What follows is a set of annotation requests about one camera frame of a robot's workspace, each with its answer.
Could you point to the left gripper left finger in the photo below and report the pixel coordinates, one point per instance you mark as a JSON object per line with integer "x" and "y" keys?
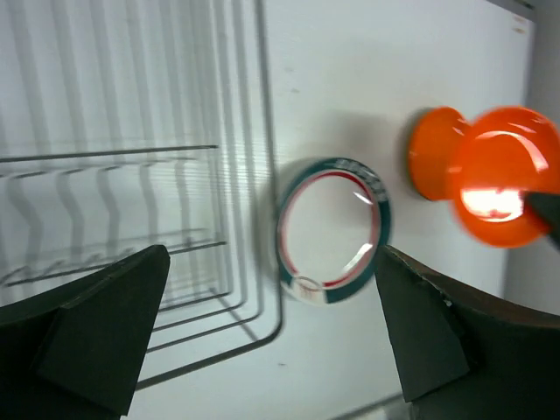
{"x": 76, "y": 351}

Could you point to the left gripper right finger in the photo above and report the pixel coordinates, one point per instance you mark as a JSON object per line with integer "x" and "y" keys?
{"x": 462, "y": 353}

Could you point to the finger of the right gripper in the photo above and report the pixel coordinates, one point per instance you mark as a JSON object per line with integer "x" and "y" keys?
{"x": 546, "y": 206}

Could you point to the orange plastic plate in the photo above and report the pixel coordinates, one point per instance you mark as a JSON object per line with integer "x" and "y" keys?
{"x": 435, "y": 135}

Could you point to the white plate teal rim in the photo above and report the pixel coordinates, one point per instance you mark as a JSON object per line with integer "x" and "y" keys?
{"x": 333, "y": 216}

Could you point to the wire dish rack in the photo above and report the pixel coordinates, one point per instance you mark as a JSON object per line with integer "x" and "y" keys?
{"x": 126, "y": 124}

